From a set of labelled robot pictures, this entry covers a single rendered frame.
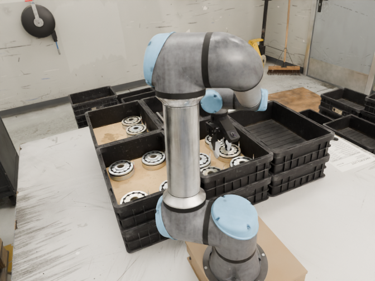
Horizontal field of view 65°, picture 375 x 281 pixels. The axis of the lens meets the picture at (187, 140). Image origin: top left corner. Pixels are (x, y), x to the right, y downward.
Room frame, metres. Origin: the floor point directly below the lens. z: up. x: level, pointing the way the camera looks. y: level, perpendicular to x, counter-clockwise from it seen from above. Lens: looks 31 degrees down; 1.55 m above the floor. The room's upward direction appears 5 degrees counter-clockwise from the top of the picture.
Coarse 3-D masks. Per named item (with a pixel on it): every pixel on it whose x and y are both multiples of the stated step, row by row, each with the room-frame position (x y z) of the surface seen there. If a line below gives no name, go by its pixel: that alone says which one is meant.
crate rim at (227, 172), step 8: (200, 120) 1.20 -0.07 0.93; (240, 128) 1.09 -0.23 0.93; (248, 136) 1.02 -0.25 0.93; (272, 152) 0.89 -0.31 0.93; (256, 160) 0.85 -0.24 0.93; (264, 160) 0.86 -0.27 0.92; (232, 168) 0.81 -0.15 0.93; (240, 168) 0.82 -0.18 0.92; (248, 168) 0.84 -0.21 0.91; (200, 176) 0.79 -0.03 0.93; (208, 176) 0.78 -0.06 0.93; (216, 176) 0.79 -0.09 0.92; (224, 176) 0.80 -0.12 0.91
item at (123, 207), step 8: (144, 136) 1.10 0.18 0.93; (112, 144) 1.05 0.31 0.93; (104, 168) 0.88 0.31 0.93; (104, 176) 0.83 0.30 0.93; (200, 184) 0.77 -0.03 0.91; (112, 192) 0.76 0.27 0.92; (160, 192) 0.72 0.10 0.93; (112, 200) 0.70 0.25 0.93; (136, 200) 0.69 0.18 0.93; (144, 200) 0.70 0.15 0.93; (152, 200) 0.71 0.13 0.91; (120, 208) 0.67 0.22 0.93; (128, 208) 0.68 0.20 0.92
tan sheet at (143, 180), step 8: (136, 160) 1.07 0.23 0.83; (136, 168) 1.00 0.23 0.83; (144, 168) 1.00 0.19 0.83; (160, 168) 0.99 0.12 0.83; (136, 176) 0.95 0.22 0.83; (144, 176) 0.94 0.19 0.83; (152, 176) 0.94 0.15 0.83; (160, 176) 0.94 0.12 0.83; (112, 184) 0.91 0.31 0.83; (120, 184) 0.91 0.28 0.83; (128, 184) 0.90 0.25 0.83; (136, 184) 0.90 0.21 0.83; (144, 184) 0.89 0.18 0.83; (152, 184) 0.89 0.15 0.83; (160, 184) 0.89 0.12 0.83; (120, 192) 0.86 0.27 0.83; (128, 192) 0.85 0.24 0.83; (152, 192) 0.84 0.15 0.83; (120, 200) 0.81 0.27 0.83
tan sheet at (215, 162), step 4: (200, 140) 1.18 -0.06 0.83; (204, 140) 1.18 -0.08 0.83; (200, 144) 1.15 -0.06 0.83; (204, 144) 1.14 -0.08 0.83; (200, 148) 1.11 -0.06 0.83; (204, 148) 1.11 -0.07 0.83; (200, 152) 1.08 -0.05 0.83; (204, 152) 1.08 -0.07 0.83; (208, 152) 1.08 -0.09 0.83; (212, 152) 1.07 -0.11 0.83; (212, 156) 1.04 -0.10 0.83; (244, 156) 1.02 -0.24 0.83; (212, 160) 1.02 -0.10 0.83; (216, 160) 1.01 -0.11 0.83; (212, 164) 0.98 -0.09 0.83; (216, 164) 0.98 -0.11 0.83; (220, 164) 0.98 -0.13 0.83; (224, 164) 0.98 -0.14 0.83; (228, 164) 0.97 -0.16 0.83; (220, 168) 0.95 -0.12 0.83; (224, 168) 0.95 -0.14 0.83
